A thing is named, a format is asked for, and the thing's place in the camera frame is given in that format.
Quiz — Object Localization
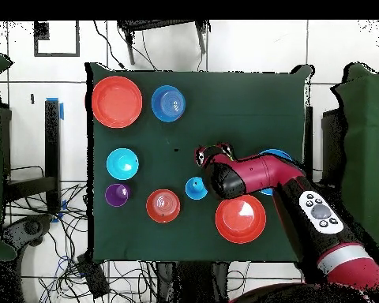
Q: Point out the dark green tablecloth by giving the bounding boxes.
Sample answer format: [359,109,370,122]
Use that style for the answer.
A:
[84,61,313,264]

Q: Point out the light blue ribbed bowl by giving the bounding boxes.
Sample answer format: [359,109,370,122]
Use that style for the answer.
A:
[106,148,140,181]

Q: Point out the dark grey pedestal foot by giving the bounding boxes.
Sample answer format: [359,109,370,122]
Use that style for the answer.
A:
[1,214,54,250]

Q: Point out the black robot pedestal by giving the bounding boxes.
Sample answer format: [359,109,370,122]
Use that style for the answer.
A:
[156,260,231,303]

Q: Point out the purple cup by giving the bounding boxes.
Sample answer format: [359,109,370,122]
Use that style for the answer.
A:
[104,183,131,208]

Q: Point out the small orange bowl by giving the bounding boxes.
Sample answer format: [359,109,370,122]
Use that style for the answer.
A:
[145,189,182,224]

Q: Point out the black floor box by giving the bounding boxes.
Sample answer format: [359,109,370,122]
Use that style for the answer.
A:
[76,253,111,300]

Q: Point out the blue cup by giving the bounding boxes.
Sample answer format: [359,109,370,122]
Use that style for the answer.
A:
[185,176,208,201]

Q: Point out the blue tape strip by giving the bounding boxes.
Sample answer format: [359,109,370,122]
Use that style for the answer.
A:
[46,96,65,122]

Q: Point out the black metal stand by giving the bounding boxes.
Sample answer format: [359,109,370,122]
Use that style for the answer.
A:
[117,20,211,66]

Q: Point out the black floor cable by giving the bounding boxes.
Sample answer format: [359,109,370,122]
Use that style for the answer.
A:
[92,20,127,70]

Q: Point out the black square floor frame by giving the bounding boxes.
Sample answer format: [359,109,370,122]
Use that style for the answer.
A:
[33,20,81,58]

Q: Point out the large orange bowl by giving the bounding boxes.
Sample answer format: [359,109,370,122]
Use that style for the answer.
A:
[91,75,144,129]
[215,194,268,245]

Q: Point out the large blue bowl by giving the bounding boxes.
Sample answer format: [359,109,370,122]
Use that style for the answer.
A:
[257,148,294,196]

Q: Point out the medium blue bowl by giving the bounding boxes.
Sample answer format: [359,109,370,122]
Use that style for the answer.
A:
[150,84,187,123]

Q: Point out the floor cable bundle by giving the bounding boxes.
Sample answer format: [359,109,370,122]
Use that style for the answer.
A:
[2,182,89,303]

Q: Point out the black metal frame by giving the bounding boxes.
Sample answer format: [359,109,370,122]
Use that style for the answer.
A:
[0,99,62,215]
[303,105,348,190]

